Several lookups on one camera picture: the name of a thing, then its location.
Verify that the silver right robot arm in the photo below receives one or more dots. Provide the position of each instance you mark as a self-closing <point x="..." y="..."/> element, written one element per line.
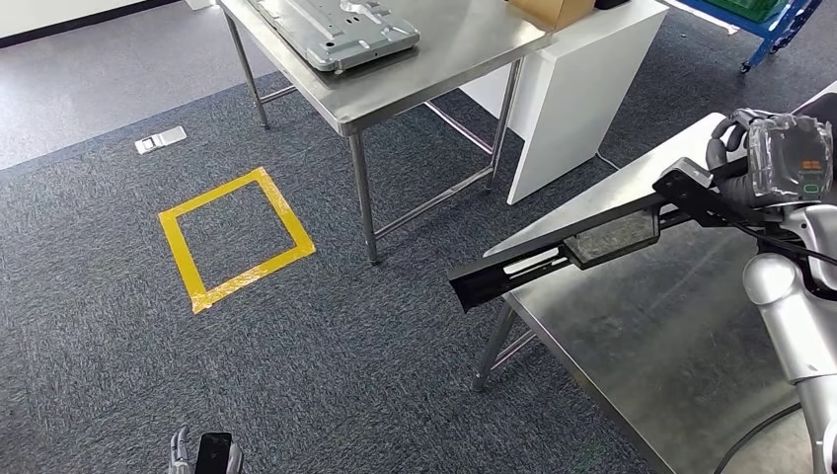
<point x="791" y="327"/>

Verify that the steel workbench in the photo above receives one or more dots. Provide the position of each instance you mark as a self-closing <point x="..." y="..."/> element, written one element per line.
<point x="654" y="340"/>

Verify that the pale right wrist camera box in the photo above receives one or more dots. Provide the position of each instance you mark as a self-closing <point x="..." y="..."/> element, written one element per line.
<point x="686" y="173"/>

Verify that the blue metal cart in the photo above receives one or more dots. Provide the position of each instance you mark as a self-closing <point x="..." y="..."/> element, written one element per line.
<point x="758" y="29"/>

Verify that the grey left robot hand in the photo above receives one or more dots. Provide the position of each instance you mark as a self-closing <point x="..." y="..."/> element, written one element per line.
<point x="181" y="451"/>

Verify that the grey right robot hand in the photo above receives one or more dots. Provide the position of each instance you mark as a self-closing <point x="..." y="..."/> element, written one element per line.
<point x="778" y="163"/>

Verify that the white cabinet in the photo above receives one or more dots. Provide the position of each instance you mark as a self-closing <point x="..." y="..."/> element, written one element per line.
<point x="575" y="118"/>

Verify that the silver floor socket plate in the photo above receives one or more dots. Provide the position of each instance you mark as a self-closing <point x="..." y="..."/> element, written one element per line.
<point x="160" y="140"/>

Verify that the brown cardboard box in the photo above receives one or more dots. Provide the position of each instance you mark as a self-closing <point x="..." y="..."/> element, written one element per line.
<point x="556" y="10"/>

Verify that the black right camera bracket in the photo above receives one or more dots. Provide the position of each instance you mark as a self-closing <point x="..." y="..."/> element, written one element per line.
<point x="706" y="206"/>

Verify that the green plastic crate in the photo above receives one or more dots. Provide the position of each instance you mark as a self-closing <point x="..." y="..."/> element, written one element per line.
<point x="745" y="8"/>

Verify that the grey metal panel part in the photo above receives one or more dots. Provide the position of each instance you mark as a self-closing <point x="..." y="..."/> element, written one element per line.
<point x="340" y="33"/>

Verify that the long black plastic part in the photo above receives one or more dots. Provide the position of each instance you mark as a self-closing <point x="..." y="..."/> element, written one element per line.
<point x="523" y="268"/>

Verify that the steel table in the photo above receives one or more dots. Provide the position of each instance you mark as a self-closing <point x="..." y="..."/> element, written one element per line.
<point x="425" y="72"/>

